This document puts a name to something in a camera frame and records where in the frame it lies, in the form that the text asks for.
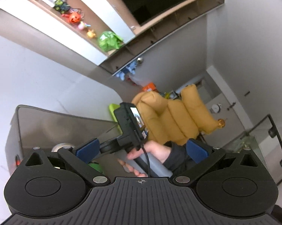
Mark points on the green crochet radish doll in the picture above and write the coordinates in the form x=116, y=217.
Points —
x=96, y=166

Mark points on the green toy truck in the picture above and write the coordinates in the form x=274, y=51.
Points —
x=61, y=5

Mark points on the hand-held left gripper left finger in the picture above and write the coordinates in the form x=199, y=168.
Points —
x=87, y=151

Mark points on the pink toy cup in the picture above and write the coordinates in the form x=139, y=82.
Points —
x=82, y=25

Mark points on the yellow sofa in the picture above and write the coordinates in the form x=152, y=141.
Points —
x=178, y=114

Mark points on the orange packet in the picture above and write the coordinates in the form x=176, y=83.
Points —
x=149, y=88

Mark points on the blue plush toy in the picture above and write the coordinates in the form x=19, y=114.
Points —
x=129, y=69

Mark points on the lime green plastic lid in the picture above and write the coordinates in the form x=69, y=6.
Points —
x=112, y=112

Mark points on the round cream pouch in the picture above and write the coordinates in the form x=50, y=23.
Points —
x=59, y=147

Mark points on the person's right hand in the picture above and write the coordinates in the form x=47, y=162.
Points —
x=158, y=151

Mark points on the glass side table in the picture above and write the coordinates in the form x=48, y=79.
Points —
x=271, y=132

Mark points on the orange pumpkin toy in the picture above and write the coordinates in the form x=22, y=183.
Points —
x=74, y=18

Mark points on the yellow toy pot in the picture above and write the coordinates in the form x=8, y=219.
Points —
x=91, y=33

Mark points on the grey translucent storage bin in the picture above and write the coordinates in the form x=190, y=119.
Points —
x=49, y=126

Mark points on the person's right forearm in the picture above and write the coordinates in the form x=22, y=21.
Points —
x=178, y=154

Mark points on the green plastic bag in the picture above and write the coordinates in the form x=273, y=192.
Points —
x=109, y=41

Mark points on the grey side shelf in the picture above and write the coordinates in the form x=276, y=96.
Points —
x=178, y=16

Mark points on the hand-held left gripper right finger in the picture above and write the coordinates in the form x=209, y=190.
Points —
x=197, y=151

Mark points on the white marble desktop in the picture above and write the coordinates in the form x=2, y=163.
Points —
x=37, y=79

